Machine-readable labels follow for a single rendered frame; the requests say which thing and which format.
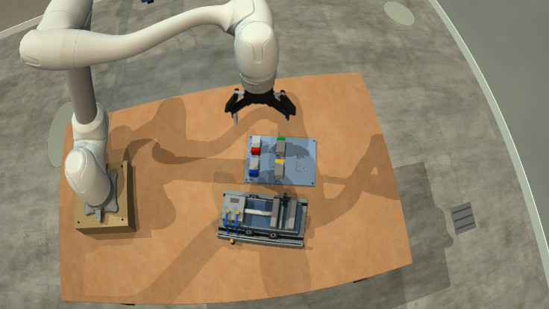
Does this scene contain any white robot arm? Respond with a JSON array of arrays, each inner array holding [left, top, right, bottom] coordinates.
[[19, 0, 279, 223]]

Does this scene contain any grey blank with yellow end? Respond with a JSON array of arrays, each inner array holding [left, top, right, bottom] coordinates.
[[274, 159, 284, 179]]

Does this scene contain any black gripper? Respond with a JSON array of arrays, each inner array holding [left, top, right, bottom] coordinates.
[[225, 88, 296, 128]]

